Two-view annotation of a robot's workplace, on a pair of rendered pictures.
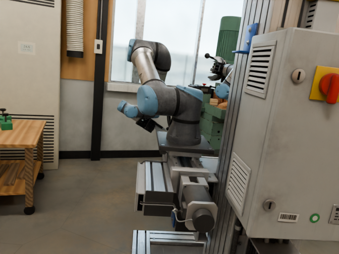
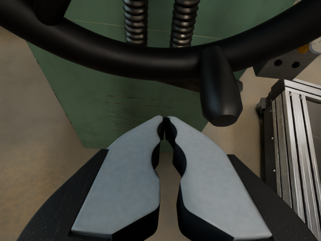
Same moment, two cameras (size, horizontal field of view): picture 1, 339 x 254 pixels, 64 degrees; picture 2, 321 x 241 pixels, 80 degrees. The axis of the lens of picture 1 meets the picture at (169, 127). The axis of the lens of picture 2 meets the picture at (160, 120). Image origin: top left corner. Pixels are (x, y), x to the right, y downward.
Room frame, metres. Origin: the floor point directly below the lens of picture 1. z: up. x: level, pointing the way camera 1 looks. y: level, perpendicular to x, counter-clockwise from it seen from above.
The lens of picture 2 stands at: (1.77, 0.09, 0.80)
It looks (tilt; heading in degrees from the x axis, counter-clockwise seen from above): 59 degrees down; 278
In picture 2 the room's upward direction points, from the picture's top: 15 degrees clockwise
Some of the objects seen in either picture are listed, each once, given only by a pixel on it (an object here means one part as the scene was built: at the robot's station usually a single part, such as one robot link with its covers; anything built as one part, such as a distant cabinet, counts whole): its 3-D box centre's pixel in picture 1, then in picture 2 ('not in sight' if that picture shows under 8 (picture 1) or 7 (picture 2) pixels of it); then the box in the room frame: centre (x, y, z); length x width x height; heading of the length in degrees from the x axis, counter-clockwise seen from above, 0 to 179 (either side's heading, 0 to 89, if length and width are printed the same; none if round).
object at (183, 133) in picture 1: (184, 128); not in sight; (1.12, -0.07, 0.87); 0.15 x 0.15 x 0.10
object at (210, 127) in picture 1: (232, 122); not in sight; (1.98, -0.46, 0.76); 0.57 x 0.45 x 0.09; 111
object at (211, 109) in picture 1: (207, 105); not in sight; (1.89, -0.25, 0.87); 0.61 x 0.30 x 0.06; 21
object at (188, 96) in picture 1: (186, 102); not in sight; (1.12, -0.06, 0.98); 0.13 x 0.12 x 0.14; 110
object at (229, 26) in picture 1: (230, 42); not in sight; (1.93, -0.35, 1.32); 0.18 x 0.18 x 0.31
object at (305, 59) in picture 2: (214, 157); (279, 42); (1.64, -0.31, 0.58); 0.12 x 0.08 x 0.08; 111
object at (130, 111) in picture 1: (132, 111); not in sight; (1.61, 0.23, 0.82); 0.11 x 0.11 x 0.08; 20
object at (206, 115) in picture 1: (211, 112); not in sight; (1.91, -0.29, 0.82); 0.40 x 0.21 x 0.04; 21
